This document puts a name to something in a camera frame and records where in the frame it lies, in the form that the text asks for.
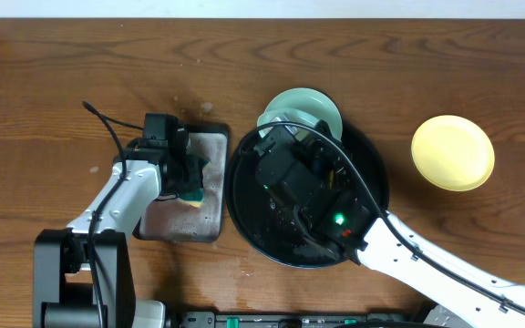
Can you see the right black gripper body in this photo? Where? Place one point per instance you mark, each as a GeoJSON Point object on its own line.
{"type": "Point", "coordinates": [323, 163]}

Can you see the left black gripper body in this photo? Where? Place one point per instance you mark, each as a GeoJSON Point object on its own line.
{"type": "Point", "coordinates": [191, 175]}

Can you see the green yellow sponge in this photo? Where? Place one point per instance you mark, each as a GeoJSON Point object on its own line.
{"type": "Point", "coordinates": [195, 197]}

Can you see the light blue plate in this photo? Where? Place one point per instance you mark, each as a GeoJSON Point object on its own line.
{"type": "Point", "coordinates": [313, 102]}
{"type": "Point", "coordinates": [287, 114]}

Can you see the yellow plate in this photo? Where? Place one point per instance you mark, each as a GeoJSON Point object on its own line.
{"type": "Point", "coordinates": [452, 153]}

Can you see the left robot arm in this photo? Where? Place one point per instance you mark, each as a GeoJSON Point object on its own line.
{"type": "Point", "coordinates": [82, 273]}

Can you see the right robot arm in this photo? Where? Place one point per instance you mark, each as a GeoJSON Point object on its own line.
{"type": "Point", "coordinates": [365, 233]}

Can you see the rectangular black soapy tray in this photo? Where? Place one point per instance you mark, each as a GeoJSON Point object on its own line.
{"type": "Point", "coordinates": [168, 219]}

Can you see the round black tray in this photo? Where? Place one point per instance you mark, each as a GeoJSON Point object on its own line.
{"type": "Point", "coordinates": [275, 230]}

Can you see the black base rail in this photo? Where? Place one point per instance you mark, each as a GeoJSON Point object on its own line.
{"type": "Point", "coordinates": [204, 319]}

